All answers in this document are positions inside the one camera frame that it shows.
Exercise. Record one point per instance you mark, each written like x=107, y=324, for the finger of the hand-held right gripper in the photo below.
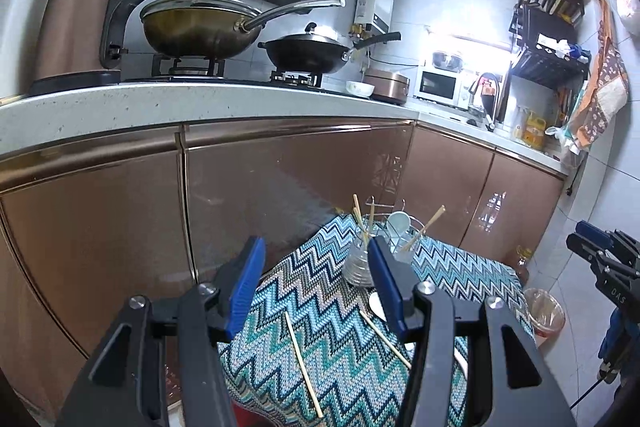
x=587, y=228
x=580, y=246

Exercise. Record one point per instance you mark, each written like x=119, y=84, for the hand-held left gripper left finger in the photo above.
x=245, y=287

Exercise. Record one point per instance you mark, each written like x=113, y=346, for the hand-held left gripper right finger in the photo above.
x=387, y=287

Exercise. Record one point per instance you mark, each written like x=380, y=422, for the wooden chopstick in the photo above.
x=461, y=363
x=360, y=214
x=358, y=222
x=300, y=357
x=385, y=341
x=371, y=214
x=430, y=222

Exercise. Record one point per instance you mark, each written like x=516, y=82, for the white ceramic spoon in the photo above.
x=397, y=224

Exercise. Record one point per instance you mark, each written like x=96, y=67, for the large clear oil bottle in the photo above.
x=522, y=264

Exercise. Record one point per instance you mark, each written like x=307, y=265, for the teal zigzag cloth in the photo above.
x=310, y=287

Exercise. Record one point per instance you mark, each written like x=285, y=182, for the trash bin with bag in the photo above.
x=544, y=317

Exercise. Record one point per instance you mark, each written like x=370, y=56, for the white plastic bag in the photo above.
x=565, y=139

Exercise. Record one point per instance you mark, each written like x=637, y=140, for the yellow cooking oil bottle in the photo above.
x=535, y=134

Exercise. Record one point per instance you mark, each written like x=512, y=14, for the clear plastic bottle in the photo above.
x=518, y=124

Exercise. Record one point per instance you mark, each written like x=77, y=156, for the red stool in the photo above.
x=250, y=417

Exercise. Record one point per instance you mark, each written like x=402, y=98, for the brown patterned towel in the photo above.
x=607, y=87

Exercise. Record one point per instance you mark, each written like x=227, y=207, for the steel faucet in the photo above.
x=492, y=97

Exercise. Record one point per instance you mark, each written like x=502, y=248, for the black dish rack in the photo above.
x=545, y=67

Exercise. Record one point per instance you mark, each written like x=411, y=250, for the blue cloth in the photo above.
x=579, y=53

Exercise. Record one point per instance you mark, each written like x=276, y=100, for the white rag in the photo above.
x=552, y=44

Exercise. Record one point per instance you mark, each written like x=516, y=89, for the white bowl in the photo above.
x=359, y=89

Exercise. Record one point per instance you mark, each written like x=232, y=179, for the brown rice cooker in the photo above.
x=387, y=87

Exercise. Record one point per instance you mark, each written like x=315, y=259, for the white microwave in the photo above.
x=435, y=84

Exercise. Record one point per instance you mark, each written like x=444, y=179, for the steel pot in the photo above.
x=446, y=59

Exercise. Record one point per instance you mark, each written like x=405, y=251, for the black gas stove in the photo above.
x=190, y=67

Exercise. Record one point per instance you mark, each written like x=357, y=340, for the black wok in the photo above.
x=305, y=59

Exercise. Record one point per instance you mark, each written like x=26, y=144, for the steel pan with lid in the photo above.
x=200, y=39

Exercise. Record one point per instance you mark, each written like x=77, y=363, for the black wok lid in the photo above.
x=310, y=38

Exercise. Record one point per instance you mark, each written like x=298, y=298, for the white water heater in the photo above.
x=375, y=2

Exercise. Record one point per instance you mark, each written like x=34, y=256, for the glass wok lid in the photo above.
x=200, y=4

